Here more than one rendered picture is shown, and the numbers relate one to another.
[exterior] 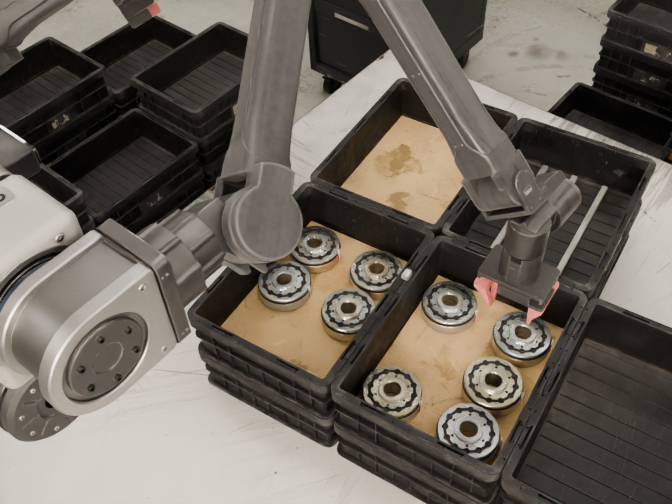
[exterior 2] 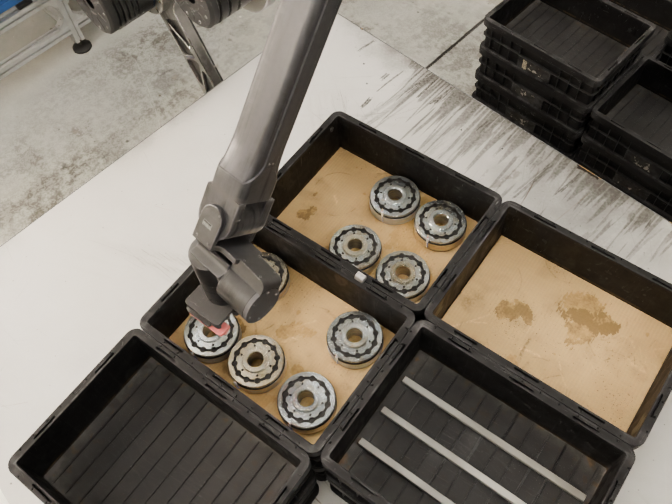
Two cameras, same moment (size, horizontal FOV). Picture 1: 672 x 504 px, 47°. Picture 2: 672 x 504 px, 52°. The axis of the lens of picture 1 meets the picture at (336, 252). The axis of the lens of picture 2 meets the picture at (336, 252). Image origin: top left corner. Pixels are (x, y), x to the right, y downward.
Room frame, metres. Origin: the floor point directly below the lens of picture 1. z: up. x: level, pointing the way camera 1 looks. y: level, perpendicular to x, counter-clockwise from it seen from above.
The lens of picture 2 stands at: (0.92, -0.70, 2.01)
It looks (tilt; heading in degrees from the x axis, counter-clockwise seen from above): 60 degrees down; 97
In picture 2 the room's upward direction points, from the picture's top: 6 degrees counter-clockwise
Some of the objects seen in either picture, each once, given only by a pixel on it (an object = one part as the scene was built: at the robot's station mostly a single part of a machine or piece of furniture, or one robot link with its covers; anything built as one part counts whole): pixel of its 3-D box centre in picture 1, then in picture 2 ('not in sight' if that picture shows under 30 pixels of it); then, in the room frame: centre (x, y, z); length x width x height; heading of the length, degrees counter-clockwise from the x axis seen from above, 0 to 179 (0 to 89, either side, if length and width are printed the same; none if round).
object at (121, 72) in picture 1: (144, 90); not in sight; (2.33, 0.66, 0.31); 0.40 x 0.30 x 0.34; 138
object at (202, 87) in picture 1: (218, 120); not in sight; (2.06, 0.37, 0.37); 0.40 x 0.30 x 0.45; 138
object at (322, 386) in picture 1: (315, 276); (374, 205); (0.91, 0.04, 0.92); 0.40 x 0.30 x 0.02; 146
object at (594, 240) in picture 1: (547, 217); (471, 464); (1.07, -0.43, 0.87); 0.40 x 0.30 x 0.11; 146
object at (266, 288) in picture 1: (284, 281); (394, 196); (0.95, 0.10, 0.86); 0.10 x 0.10 x 0.01
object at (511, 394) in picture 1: (493, 382); (256, 361); (0.70, -0.26, 0.86); 0.10 x 0.10 x 0.01
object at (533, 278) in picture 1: (520, 262); (222, 281); (0.70, -0.26, 1.17); 0.10 x 0.07 x 0.07; 54
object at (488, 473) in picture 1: (463, 344); (276, 322); (0.74, -0.21, 0.92); 0.40 x 0.30 x 0.02; 146
